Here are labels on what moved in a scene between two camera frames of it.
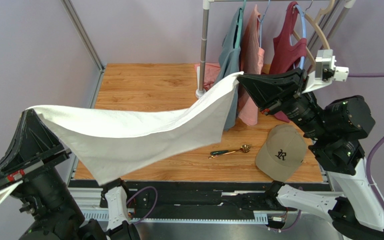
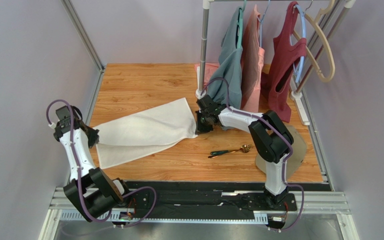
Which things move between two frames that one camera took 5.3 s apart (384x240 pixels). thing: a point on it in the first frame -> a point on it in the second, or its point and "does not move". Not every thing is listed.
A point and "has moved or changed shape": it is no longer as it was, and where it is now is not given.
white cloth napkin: x=111 y=145 has moved or changed shape
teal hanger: x=238 y=27 does not move
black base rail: x=185 y=201 does not move
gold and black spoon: x=245 y=148 does not move
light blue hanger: x=302 y=60 does not move
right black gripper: x=284 y=96 -> x=199 y=123
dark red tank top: x=287 y=52 does not move
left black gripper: x=32 y=150 -> x=94 y=138
